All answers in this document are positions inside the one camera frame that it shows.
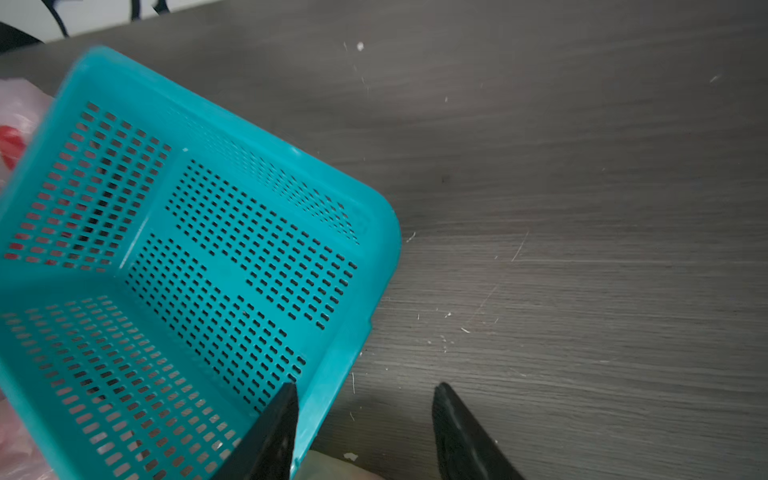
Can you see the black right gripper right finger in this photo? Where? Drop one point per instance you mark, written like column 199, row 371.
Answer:
column 464, row 449

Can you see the pink plastic bag front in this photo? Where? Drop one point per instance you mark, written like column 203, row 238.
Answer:
column 21, row 458

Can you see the teal perforated plastic basket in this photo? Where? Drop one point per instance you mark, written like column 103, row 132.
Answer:
column 166, row 267

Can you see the pink plastic bag rear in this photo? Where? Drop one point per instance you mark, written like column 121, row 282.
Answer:
column 23, row 108

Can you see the pink plastic bag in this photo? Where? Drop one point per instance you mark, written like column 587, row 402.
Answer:
column 23, row 108
column 21, row 458

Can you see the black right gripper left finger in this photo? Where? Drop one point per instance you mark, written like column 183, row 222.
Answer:
column 266, row 451

